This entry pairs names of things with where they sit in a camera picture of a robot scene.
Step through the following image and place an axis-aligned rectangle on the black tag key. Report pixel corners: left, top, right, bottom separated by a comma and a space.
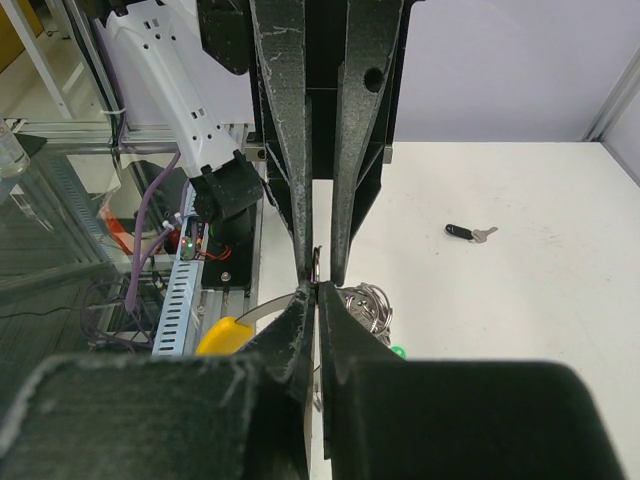
444, 224, 498, 244

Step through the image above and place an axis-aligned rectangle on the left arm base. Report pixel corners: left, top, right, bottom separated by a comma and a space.
190, 150, 264, 290

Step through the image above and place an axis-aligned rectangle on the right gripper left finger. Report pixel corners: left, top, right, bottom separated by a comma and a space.
1, 283, 315, 479

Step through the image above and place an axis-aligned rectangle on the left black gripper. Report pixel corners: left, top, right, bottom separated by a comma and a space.
197, 1, 412, 284

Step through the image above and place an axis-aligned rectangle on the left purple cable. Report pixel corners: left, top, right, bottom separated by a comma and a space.
79, 29, 184, 351

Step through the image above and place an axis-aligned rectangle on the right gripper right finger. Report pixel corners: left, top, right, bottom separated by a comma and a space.
317, 282, 624, 479

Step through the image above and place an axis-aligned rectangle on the white slotted cable duct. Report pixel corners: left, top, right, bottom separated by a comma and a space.
152, 188, 203, 356

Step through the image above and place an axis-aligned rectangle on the keyring with yellow handle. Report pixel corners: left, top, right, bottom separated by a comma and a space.
194, 244, 396, 426

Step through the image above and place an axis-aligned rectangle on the bright green tag key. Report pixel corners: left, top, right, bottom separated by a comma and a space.
391, 345, 407, 359

